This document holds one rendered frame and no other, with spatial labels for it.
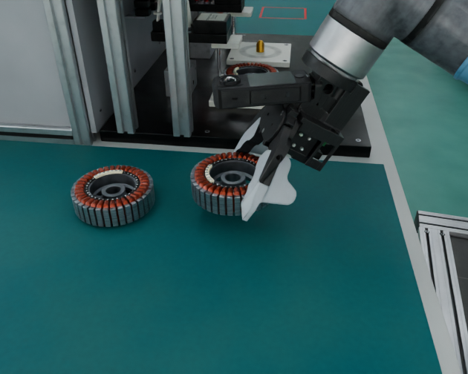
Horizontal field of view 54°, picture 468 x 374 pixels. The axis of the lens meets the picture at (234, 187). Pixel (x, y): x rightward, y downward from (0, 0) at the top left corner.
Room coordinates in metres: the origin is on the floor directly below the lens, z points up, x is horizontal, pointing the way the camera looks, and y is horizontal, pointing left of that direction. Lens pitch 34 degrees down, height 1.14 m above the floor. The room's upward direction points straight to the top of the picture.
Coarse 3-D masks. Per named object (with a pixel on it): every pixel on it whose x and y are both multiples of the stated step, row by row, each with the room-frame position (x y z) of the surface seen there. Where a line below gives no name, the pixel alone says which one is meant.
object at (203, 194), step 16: (208, 160) 0.54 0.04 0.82; (224, 160) 0.54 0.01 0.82; (240, 160) 0.54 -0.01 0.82; (256, 160) 0.53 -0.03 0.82; (192, 176) 0.50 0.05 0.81; (208, 176) 0.49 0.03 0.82; (224, 176) 0.51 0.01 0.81; (240, 176) 0.51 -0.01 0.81; (192, 192) 0.49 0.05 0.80; (208, 192) 0.46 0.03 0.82; (224, 192) 0.46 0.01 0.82; (240, 192) 0.46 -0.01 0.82; (208, 208) 0.46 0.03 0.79; (224, 208) 0.45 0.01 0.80; (240, 208) 0.45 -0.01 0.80
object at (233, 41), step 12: (204, 24) 0.87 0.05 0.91; (216, 24) 0.86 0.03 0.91; (228, 24) 0.89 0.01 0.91; (156, 36) 0.87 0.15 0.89; (192, 36) 0.87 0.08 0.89; (204, 36) 0.86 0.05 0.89; (216, 36) 0.86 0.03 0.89; (228, 36) 0.88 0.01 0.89; (240, 36) 0.91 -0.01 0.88; (228, 48) 0.86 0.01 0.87
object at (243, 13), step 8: (192, 0) 1.15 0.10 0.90; (200, 0) 1.14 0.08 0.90; (216, 0) 1.11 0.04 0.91; (224, 0) 1.11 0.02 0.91; (232, 0) 1.10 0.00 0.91; (240, 0) 1.10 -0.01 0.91; (192, 8) 1.11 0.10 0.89; (200, 8) 1.11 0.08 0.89; (208, 8) 1.11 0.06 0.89; (216, 8) 1.10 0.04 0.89; (224, 8) 1.10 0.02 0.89; (232, 8) 1.10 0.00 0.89; (240, 8) 1.10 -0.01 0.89; (248, 8) 1.14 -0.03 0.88; (240, 16) 1.10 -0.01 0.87; (248, 16) 1.10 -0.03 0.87
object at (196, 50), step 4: (192, 44) 1.11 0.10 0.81; (196, 44) 1.11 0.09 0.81; (200, 44) 1.11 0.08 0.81; (204, 44) 1.11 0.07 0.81; (208, 44) 1.11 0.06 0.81; (192, 48) 1.11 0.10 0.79; (196, 48) 1.11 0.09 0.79; (200, 48) 1.11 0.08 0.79; (204, 48) 1.11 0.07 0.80; (208, 48) 1.11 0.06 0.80; (212, 48) 1.15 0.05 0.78; (192, 52) 1.11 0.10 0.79; (196, 52) 1.11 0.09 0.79; (200, 52) 1.11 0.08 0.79; (204, 52) 1.11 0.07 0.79; (208, 52) 1.11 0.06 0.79; (212, 52) 1.14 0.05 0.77; (192, 56) 1.11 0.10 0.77; (196, 56) 1.11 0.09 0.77; (200, 56) 1.11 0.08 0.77; (204, 56) 1.11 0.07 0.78; (208, 56) 1.11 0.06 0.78
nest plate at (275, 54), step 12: (240, 48) 1.15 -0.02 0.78; (252, 48) 1.15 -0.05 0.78; (264, 48) 1.15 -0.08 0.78; (276, 48) 1.15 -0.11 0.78; (288, 48) 1.15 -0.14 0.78; (228, 60) 1.06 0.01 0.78; (240, 60) 1.06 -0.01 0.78; (252, 60) 1.06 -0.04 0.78; (264, 60) 1.06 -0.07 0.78; (276, 60) 1.06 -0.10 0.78; (288, 60) 1.06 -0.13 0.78
